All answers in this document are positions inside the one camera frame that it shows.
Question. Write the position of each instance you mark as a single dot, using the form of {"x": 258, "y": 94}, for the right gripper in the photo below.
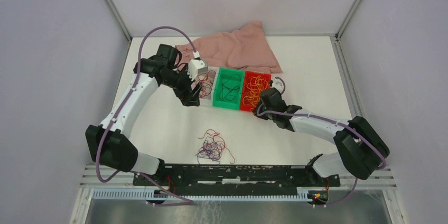
{"x": 266, "y": 117}

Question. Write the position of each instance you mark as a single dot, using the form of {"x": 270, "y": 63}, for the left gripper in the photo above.
{"x": 187, "y": 98}

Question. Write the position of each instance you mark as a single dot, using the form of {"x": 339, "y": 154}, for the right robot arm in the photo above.
{"x": 360, "y": 150}

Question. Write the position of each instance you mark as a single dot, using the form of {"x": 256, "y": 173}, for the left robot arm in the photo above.
{"x": 109, "y": 142}

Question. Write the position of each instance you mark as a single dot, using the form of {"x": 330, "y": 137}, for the translucent white bin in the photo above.
{"x": 208, "y": 79}

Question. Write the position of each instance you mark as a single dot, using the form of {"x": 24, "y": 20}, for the red plastic bin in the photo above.
{"x": 254, "y": 84}

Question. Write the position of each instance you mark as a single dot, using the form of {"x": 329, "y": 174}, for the green plastic bin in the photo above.
{"x": 228, "y": 89}

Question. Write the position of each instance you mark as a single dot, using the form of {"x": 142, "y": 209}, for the pink cloth shorts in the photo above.
{"x": 242, "y": 49}

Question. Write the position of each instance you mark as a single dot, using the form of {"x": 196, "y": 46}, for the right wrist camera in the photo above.
{"x": 278, "y": 83}

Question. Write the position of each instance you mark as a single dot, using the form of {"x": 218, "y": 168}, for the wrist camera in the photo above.
{"x": 278, "y": 83}
{"x": 195, "y": 67}

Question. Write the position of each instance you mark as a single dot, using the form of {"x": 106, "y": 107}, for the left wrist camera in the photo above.
{"x": 195, "y": 67}

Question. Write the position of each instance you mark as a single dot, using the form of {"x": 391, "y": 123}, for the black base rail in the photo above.
{"x": 240, "y": 180}

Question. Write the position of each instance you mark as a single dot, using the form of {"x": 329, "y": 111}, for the white cable duct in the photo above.
{"x": 149, "y": 194}

